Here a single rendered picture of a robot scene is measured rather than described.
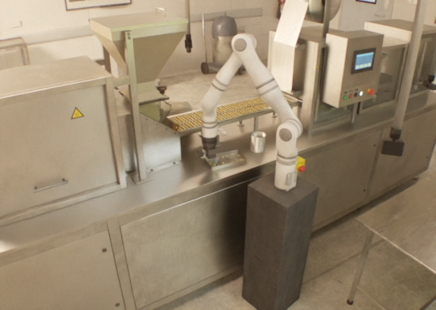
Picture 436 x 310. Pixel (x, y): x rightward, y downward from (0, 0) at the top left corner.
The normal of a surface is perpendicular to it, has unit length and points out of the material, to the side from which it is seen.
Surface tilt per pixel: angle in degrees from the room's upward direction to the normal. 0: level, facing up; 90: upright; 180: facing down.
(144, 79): 114
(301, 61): 90
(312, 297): 0
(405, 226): 0
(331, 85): 90
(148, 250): 90
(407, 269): 0
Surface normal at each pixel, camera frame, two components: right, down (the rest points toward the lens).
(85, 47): 0.54, 0.39
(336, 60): -0.84, 0.25
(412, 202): 0.00, -0.88
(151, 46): 0.49, 0.72
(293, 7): -0.80, -0.04
